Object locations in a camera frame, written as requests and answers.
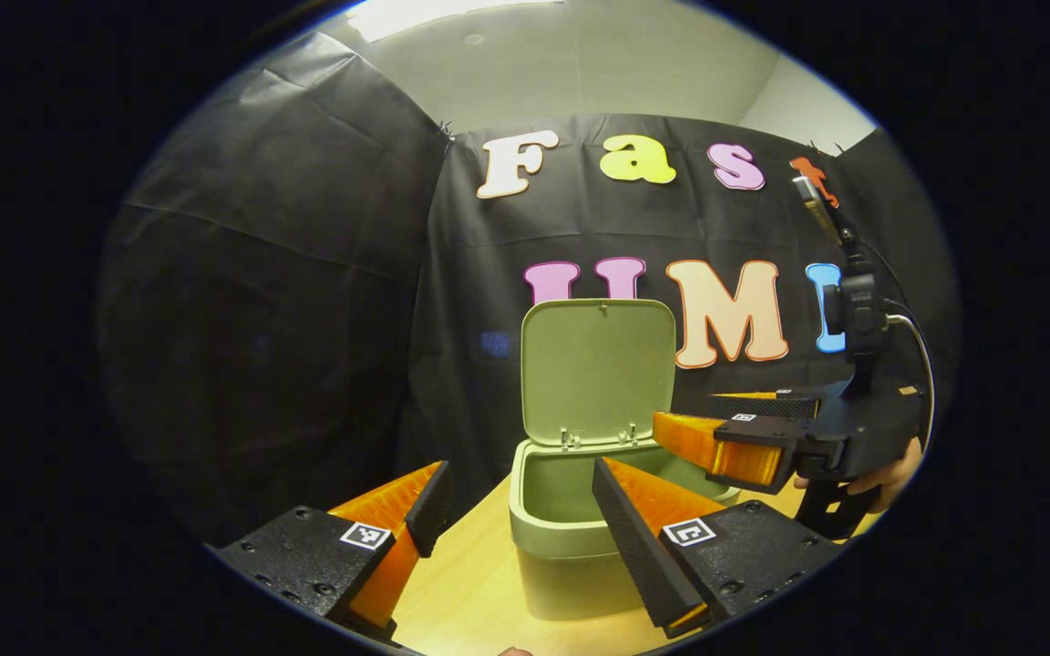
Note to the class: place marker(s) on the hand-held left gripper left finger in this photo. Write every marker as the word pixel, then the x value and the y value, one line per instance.
pixel 431 510

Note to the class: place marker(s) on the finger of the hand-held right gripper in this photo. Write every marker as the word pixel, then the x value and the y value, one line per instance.
pixel 744 435
pixel 785 404

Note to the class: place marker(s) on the ceiling light panel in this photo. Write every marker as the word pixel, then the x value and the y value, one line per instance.
pixel 434 14

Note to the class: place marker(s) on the wooden desktop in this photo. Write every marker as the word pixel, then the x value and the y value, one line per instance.
pixel 461 592

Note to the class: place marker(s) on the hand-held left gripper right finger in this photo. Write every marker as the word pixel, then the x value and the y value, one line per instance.
pixel 634 556

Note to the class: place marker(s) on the pale green desktop garbage bin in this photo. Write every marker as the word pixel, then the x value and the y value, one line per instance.
pixel 593 374

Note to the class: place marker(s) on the black backdrop cloth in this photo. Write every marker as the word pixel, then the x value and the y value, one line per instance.
pixel 306 319

